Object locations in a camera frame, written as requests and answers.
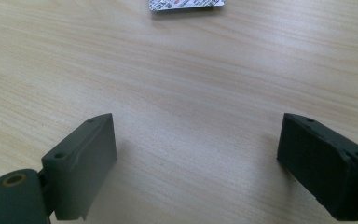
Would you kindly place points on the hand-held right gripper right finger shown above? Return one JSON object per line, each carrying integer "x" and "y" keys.
{"x": 323, "y": 168}

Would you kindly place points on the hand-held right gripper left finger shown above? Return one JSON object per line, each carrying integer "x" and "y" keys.
{"x": 80, "y": 168}

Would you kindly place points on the silver printed blister pack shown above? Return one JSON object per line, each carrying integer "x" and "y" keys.
{"x": 185, "y": 4}

